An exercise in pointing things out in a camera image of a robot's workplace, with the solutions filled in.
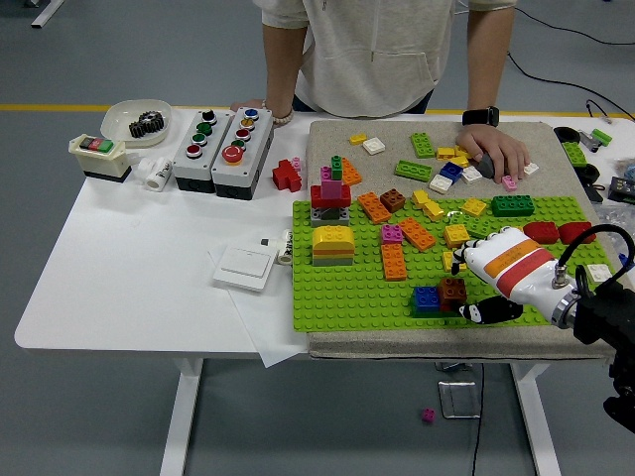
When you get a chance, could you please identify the yellow rounded brick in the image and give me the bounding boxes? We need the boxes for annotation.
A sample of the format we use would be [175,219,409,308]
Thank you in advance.
[311,225,355,250]

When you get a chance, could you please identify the white table leg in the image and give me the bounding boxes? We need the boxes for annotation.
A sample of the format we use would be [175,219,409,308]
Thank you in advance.
[510,363,562,476]
[159,357,204,476]

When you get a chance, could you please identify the black floor cable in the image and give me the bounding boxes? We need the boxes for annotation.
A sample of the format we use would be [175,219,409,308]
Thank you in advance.
[504,47,635,123]
[514,7,635,47]

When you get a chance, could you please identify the red wide brick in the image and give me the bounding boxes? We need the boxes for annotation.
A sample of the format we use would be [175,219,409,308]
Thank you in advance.
[310,184,352,209]

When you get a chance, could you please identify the person's left hand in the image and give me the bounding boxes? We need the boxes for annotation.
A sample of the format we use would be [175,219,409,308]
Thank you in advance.
[454,123,532,183]

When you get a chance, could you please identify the person's right hand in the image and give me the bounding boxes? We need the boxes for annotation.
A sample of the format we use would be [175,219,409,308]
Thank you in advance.
[229,97,272,114]

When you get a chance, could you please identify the person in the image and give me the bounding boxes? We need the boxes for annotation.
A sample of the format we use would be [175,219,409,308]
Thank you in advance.
[229,0,532,183]

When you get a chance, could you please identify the grey four-button box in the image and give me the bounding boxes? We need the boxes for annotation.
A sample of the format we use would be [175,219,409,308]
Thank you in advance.
[172,109,233,193]

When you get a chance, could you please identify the black display module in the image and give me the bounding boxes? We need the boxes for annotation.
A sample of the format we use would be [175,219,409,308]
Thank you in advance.
[608,176,635,202]

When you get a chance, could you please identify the small metal part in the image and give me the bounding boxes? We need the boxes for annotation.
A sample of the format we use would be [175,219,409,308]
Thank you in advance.
[577,129,604,153]

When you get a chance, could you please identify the white pipe tee fitting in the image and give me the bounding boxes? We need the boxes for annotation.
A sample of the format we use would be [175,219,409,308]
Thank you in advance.
[136,155,175,192]

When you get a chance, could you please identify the white wall switch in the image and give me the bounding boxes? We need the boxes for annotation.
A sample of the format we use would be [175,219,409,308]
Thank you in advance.
[212,245,280,294]

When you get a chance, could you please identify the black wristwatch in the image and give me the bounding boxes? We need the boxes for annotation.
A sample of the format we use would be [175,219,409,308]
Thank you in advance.
[461,105,501,128]

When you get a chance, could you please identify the grey-brown mat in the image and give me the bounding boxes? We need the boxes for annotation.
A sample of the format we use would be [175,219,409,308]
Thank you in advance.
[304,119,616,362]

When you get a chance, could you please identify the white paper sheet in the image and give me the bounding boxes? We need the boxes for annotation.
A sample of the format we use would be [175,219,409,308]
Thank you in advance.
[206,245,312,369]

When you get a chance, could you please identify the dark green long brick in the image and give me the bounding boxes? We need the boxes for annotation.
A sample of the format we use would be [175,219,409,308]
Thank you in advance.
[491,194,536,218]
[410,306,457,319]

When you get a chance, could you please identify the white printed pipe fitting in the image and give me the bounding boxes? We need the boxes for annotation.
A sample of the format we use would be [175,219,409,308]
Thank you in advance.
[276,228,297,266]

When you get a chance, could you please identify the clear plastic bag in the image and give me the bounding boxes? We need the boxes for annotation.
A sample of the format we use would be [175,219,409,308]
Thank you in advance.
[594,202,635,249]

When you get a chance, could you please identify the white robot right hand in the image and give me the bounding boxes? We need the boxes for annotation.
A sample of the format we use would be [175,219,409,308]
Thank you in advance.
[449,225,579,328]

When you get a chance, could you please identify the brown square brick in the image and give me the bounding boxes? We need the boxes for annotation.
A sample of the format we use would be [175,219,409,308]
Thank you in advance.
[379,188,407,214]
[437,276,468,304]

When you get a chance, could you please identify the cream switch box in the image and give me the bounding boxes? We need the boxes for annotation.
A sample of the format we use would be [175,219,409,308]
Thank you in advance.
[67,133,134,183]

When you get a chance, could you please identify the red cross-shaped brick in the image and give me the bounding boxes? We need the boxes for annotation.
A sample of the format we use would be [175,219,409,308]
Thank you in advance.
[271,158,304,193]

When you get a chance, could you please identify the grey arch brick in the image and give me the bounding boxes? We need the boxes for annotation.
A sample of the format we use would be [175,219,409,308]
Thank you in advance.
[310,204,350,228]

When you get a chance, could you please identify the white bead bracelet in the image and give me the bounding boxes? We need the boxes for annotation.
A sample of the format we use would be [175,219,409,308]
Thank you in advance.
[261,98,297,128]

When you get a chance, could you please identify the white desk foot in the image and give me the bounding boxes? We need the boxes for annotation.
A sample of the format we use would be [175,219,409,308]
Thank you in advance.
[30,0,65,29]

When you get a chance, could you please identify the lime green baseplate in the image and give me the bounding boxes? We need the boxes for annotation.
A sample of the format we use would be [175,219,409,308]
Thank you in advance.
[291,197,624,332]

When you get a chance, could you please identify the grey flat brick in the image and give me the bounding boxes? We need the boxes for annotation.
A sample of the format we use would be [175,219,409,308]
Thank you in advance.
[311,252,354,268]

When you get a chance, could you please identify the grey emergency-stop button box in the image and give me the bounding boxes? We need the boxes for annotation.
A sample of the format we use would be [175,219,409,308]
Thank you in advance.
[210,106,275,200]

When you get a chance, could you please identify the black hanging cable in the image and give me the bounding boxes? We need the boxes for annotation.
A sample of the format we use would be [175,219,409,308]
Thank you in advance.
[470,364,486,476]

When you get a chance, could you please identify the white bowl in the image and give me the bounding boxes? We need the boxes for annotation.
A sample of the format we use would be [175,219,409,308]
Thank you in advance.
[100,98,174,149]

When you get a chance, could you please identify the black cable with plug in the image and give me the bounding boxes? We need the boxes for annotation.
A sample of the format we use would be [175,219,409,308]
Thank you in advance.
[584,98,635,125]

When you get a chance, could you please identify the orange long brick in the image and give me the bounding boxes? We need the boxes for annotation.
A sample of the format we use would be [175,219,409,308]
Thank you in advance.
[380,243,408,283]
[356,191,393,224]
[398,216,437,253]
[340,157,362,187]

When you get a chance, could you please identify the metal floor socket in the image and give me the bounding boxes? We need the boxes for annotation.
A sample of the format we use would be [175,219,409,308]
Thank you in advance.
[436,380,482,420]

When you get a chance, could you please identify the lime long brick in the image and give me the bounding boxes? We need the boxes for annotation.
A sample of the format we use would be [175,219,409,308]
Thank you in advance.
[448,210,497,239]
[409,131,437,160]
[562,141,589,168]
[394,159,433,180]

